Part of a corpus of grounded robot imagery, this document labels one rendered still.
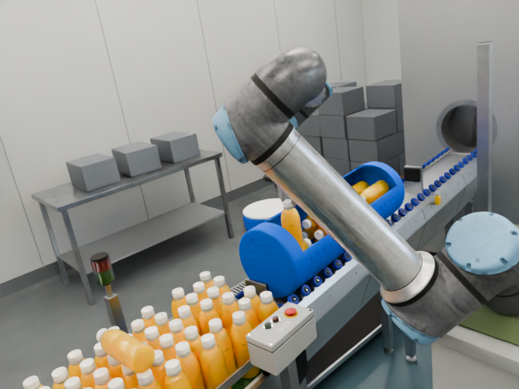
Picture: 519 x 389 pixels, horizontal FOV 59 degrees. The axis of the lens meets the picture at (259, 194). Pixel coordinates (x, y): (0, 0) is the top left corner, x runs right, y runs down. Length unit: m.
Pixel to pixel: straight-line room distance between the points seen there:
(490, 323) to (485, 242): 0.30
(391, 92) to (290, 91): 4.50
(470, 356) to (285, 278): 0.68
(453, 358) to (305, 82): 0.84
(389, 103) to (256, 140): 4.55
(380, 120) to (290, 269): 3.64
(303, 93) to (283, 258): 0.87
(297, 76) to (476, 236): 0.53
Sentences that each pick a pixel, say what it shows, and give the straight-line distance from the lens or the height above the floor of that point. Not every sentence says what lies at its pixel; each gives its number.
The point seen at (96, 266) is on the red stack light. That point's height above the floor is 1.23.
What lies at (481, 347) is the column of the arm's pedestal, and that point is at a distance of 1.31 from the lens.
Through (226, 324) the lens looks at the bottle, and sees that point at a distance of 1.58.
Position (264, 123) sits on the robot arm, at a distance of 0.91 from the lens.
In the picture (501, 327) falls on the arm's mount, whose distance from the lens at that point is 1.34.
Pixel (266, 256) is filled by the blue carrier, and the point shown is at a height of 1.13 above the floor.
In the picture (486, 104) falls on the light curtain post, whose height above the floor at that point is 1.40.
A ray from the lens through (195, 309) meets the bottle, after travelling 1.60.
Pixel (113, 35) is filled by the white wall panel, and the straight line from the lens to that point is 5.00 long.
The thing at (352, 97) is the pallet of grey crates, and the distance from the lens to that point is 5.41.
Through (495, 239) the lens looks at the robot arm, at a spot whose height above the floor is 1.41.
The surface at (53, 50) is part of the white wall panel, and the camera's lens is 4.77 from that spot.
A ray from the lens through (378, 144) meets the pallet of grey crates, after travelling 5.15.
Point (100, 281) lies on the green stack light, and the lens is 1.73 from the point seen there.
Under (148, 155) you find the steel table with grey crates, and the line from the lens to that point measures 4.27.
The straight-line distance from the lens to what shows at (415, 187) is 2.76.
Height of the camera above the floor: 1.89
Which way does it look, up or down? 19 degrees down
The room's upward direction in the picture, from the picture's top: 9 degrees counter-clockwise
